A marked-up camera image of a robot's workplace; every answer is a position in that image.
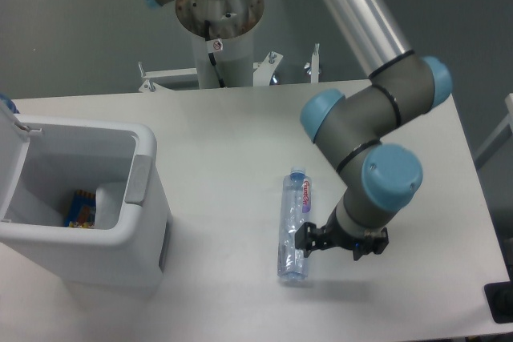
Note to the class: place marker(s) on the blue object behind lid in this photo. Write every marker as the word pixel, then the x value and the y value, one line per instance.
pixel 9 103

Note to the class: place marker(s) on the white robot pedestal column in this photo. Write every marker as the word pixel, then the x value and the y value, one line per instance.
pixel 222 36

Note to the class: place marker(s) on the white left pedestal bracket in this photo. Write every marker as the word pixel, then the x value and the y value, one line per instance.
pixel 174 80

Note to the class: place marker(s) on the white pedestal bracket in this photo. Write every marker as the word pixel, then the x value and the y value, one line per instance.
pixel 313 68
pixel 174 80
pixel 265 72

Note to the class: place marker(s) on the blue snack wrapper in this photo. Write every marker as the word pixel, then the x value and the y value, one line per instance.
pixel 81 213

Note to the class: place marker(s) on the clear plastic water bottle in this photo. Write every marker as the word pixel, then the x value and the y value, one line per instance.
pixel 295 209

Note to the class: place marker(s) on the white right pedestal bracket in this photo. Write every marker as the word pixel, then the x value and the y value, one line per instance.
pixel 313 68

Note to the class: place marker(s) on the white middle pedestal bracket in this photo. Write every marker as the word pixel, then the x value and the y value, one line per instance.
pixel 265 72

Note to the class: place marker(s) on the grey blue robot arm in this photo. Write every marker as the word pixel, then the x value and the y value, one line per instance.
pixel 380 179

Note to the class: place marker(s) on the white trash can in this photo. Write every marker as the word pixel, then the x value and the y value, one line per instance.
pixel 44 160

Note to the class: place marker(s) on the white frame at right edge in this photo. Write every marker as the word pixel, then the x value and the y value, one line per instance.
pixel 496 139

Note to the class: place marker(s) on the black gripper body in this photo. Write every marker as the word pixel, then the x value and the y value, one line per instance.
pixel 332 235

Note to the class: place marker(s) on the black table clamp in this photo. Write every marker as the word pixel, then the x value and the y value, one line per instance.
pixel 499 298

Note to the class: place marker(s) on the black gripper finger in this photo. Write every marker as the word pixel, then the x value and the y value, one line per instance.
pixel 371 243
pixel 309 238

